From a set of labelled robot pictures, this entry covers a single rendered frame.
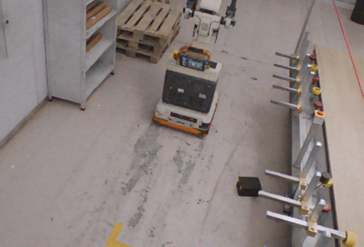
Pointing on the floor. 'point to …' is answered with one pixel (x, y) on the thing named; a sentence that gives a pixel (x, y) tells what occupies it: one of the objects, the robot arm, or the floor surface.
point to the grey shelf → (77, 33)
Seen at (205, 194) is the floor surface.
